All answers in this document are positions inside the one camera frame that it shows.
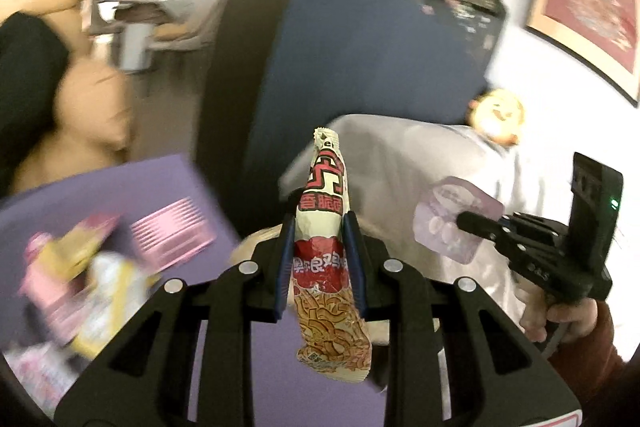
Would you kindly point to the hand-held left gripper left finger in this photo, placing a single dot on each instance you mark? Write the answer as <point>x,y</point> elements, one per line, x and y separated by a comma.
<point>282,267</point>

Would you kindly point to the black jacket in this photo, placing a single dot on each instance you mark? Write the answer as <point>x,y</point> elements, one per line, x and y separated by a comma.
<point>25,72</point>

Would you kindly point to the red white noodle snack packet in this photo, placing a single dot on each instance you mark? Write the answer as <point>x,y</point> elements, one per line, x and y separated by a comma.
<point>322,307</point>

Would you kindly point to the purple mat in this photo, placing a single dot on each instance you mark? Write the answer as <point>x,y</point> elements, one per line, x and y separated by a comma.
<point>165,187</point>

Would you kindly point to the yellow duck plush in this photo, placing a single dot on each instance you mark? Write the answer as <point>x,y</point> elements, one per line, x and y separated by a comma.
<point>497,112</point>

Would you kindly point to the person's right forearm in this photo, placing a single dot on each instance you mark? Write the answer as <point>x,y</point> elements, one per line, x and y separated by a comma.
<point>595,357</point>

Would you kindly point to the pink snack packet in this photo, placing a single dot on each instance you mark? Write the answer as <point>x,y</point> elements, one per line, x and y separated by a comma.
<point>45,287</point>

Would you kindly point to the clear purple plastic wrapper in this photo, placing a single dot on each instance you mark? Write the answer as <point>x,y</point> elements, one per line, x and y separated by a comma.
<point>440,217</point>

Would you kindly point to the person's right hand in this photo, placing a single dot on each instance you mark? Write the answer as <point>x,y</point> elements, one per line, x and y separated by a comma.
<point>532,312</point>

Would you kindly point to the dining table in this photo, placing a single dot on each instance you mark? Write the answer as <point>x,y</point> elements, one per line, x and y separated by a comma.
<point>150,12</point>

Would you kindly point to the yellow snack packet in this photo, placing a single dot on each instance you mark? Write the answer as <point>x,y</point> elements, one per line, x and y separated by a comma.
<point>75,257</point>

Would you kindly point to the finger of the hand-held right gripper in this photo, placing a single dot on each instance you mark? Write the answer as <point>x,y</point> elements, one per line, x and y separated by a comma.
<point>540,227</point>
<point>490,229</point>

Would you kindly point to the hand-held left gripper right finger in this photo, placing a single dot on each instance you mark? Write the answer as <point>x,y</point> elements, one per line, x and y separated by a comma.
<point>352,267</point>

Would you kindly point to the pink plastic basket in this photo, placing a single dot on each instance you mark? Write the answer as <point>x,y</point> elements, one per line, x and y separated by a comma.
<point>170,229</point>

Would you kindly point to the pink white packet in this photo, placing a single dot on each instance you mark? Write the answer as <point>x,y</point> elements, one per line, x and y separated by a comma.
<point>35,382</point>

